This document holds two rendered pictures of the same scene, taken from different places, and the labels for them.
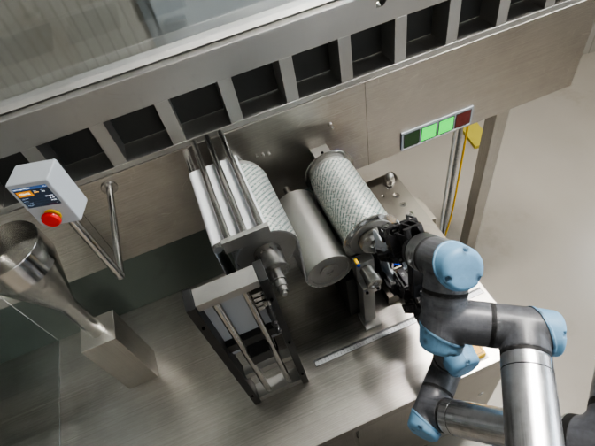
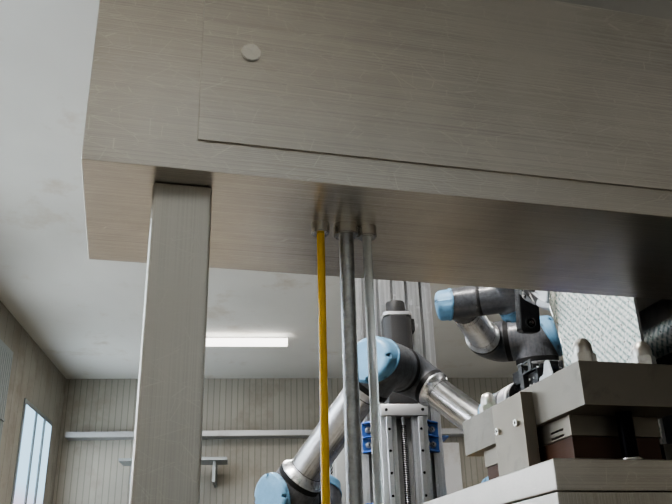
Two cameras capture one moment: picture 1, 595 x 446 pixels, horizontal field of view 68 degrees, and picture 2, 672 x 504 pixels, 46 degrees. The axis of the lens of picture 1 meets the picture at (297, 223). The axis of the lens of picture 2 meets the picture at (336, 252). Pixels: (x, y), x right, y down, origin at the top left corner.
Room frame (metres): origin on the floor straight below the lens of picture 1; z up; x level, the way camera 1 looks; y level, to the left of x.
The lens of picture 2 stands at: (2.04, -0.77, 0.74)
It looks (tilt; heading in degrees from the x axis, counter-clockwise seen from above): 24 degrees up; 175
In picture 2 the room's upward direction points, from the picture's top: 2 degrees counter-clockwise
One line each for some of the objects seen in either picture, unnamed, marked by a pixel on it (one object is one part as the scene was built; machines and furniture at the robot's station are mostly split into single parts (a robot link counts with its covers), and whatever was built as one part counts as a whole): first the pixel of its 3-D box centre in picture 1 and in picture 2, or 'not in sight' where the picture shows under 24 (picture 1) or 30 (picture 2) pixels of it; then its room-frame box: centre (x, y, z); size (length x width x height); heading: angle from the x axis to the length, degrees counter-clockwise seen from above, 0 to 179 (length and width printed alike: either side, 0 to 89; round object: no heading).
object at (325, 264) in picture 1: (311, 236); not in sight; (0.74, -0.03, 1.18); 0.26 x 0.12 x 0.12; 10
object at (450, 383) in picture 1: (444, 370); not in sight; (0.36, -0.26, 1.01); 0.11 x 0.08 x 0.11; 139
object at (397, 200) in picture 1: (401, 226); (560, 415); (0.83, -0.32, 1.00); 0.40 x 0.16 x 0.06; 10
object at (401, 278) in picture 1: (416, 291); (536, 387); (0.53, -0.25, 1.12); 0.12 x 0.08 x 0.09; 10
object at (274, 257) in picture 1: (271, 262); not in sight; (0.57, 0.08, 1.34); 0.06 x 0.06 x 0.06; 10
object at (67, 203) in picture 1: (47, 196); not in sight; (0.57, 0.38, 1.66); 0.07 x 0.07 x 0.10; 83
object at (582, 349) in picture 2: (390, 177); (583, 353); (0.99, -0.33, 1.05); 0.04 x 0.04 x 0.04
